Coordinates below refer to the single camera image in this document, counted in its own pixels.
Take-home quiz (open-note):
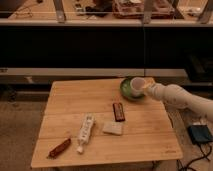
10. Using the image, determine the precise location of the white ceramic cup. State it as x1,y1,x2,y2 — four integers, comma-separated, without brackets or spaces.
130,77,145,97

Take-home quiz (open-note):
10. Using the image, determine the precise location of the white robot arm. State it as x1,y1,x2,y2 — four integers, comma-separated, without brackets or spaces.
143,83,213,122

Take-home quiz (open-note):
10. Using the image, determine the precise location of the green ceramic bowl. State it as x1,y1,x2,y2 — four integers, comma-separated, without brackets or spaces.
120,77,144,101

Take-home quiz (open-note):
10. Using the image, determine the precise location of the dark chocolate bar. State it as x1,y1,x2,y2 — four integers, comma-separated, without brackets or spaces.
113,103,125,122

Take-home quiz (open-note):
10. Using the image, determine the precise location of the wooden folding table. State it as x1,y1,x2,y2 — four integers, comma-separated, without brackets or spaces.
31,79,183,168

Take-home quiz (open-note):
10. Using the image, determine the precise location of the white sponge block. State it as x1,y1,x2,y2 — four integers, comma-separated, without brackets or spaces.
102,121,123,135

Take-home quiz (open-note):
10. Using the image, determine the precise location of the dark blue box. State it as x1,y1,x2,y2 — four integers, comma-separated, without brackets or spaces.
187,125,213,144

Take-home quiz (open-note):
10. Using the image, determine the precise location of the white power strip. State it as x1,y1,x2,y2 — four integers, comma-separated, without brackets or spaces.
77,114,95,154

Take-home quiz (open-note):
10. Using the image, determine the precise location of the cluttered tray of items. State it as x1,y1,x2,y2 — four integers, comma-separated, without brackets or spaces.
112,0,174,19

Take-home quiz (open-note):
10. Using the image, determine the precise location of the brown snack bar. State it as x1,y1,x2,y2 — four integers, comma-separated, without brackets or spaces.
48,138,71,158

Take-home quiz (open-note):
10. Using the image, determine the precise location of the long metal shelf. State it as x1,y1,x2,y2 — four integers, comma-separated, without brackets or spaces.
0,0,213,27

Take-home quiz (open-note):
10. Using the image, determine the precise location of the black cable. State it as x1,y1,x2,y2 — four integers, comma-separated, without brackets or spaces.
175,141,213,171

